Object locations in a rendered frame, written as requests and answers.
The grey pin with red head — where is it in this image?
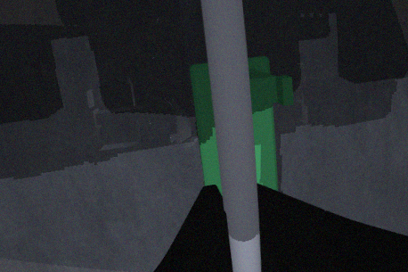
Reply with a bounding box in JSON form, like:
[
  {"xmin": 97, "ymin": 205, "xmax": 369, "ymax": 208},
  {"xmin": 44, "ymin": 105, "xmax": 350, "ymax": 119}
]
[{"xmin": 200, "ymin": 0, "xmax": 261, "ymax": 272}]

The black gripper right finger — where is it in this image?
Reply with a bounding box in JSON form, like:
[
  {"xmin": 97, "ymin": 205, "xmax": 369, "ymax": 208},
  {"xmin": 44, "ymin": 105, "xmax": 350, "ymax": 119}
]
[{"xmin": 257, "ymin": 183, "xmax": 408, "ymax": 272}]

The green pin cradle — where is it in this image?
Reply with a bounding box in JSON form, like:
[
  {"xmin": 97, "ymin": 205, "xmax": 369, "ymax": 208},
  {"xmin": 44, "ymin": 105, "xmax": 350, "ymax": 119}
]
[{"xmin": 189, "ymin": 57, "xmax": 294, "ymax": 194}]

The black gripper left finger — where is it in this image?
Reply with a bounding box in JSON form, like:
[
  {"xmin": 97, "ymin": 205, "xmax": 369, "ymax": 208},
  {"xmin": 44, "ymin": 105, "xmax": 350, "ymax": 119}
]
[{"xmin": 154, "ymin": 184, "xmax": 233, "ymax": 272}]

